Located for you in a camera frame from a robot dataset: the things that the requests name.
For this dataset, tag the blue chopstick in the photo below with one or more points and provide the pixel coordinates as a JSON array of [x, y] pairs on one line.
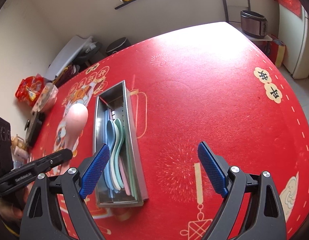
[[106, 142]]

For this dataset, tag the white cup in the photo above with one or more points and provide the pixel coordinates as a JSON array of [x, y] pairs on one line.
[[21, 153]]

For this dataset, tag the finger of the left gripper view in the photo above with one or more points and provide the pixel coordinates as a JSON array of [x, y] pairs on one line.
[[45, 164]]

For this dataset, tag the person's left hand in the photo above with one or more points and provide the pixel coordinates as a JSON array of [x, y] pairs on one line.
[[9, 213]]

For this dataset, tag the white refrigerator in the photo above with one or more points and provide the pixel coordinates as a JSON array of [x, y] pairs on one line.
[[294, 33]]

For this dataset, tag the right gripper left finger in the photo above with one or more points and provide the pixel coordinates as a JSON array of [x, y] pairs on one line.
[[91, 170]]

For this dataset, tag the plastic wrapped bowl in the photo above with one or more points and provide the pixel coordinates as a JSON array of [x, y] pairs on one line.
[[47, 99]]

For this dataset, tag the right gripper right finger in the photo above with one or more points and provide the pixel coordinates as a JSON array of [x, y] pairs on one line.
[[214, 170]]

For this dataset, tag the light blue spoon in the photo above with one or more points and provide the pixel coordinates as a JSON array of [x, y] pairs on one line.
[[110, 142]]

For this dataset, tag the teal spoon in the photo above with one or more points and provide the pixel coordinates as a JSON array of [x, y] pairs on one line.
[[120, 127]]

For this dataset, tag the stainless steel utensil tray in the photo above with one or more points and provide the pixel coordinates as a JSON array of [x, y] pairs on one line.
[[118, 101]]

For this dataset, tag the black round stool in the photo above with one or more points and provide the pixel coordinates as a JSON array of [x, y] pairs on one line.
[[117, 46]]

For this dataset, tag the brown teapot figurine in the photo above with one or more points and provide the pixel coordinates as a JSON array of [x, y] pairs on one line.
[[18, 142]]

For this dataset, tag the red snack bag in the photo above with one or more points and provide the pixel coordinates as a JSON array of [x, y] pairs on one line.
[[30, 89]]

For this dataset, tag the white spoon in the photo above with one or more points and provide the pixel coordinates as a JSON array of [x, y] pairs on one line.
[[111, 164]]

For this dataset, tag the pink spoon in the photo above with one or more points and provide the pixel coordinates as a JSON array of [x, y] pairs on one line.
[[75, 121]]

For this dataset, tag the red printed tablecloth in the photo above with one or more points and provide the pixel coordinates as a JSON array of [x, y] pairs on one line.
[[203, 83]]

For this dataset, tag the silver rice cooker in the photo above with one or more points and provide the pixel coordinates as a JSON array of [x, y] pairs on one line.
[[253, 24]]

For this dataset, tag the green chopstick in tray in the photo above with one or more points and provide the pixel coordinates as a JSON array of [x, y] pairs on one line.
[[129, 169]]

